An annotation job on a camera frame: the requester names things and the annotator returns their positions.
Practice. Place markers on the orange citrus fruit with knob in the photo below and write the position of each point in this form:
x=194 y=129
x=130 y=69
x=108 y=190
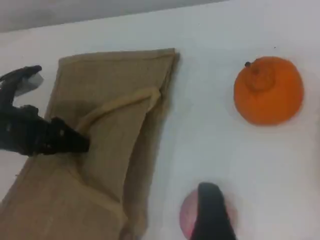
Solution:
x=270 y=95

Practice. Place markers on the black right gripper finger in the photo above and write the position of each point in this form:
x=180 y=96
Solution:
x=212 y=215

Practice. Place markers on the pink round mochi ball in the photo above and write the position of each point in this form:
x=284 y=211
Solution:
x=187 y=212

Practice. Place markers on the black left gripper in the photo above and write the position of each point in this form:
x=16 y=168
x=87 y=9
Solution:
x=20 y=130

